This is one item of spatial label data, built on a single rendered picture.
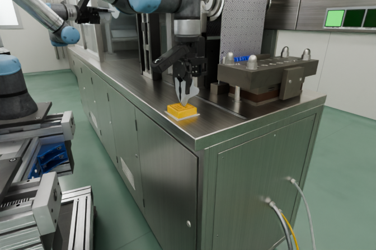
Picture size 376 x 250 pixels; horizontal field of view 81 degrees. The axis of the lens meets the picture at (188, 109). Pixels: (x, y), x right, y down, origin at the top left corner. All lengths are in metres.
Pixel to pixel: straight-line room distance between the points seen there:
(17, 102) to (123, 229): 0.94
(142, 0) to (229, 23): 0.43
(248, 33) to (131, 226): 1.28
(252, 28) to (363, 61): 2.55
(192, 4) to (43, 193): 0.61
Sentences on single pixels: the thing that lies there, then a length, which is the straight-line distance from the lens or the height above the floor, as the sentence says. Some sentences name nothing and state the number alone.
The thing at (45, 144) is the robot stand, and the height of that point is 0.68.
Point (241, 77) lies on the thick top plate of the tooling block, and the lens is 0.75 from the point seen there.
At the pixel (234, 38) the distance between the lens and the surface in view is 0.92.
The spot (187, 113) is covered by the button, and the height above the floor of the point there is 0.91.
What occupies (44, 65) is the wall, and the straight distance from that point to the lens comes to 6.29.
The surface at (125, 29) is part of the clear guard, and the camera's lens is 1.78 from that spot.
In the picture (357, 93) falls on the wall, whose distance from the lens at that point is 3.49.
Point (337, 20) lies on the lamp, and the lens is 0.98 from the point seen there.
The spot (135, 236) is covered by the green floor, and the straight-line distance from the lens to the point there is 1.52.
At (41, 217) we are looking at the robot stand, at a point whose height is 0.74.
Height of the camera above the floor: 1.18
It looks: 22 degrees down
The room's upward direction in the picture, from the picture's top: straight up
